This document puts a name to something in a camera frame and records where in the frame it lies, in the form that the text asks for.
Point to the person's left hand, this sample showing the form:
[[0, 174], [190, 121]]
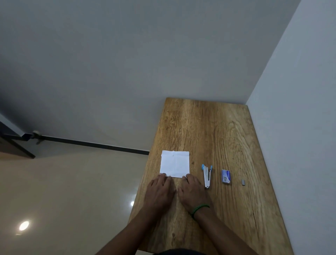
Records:
[[158, 193]]

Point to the person's right hand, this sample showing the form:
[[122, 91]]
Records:
[[193, 193]]

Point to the person's left thumb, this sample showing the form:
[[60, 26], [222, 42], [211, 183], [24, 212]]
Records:
[[173, 189]]

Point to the person's right thumb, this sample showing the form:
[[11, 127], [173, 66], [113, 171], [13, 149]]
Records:
[[180, 191]]

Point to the white paper sheet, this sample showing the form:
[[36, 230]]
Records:
[[175, 163]]

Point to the person's left forearm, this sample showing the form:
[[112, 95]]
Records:
[[131, 231]]

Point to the person's right forearm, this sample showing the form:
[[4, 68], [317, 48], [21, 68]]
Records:
[[220, 233]]

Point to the silver stapler with blue tips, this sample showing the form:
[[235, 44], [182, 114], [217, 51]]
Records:
[[207, 176]]

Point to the blue staple box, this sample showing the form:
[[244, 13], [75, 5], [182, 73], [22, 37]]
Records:
[[226, 176]]

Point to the person's dark clothing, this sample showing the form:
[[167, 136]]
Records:
[[178, 252]]

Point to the black baseboard strip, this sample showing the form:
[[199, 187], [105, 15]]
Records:
[[94, 145]]

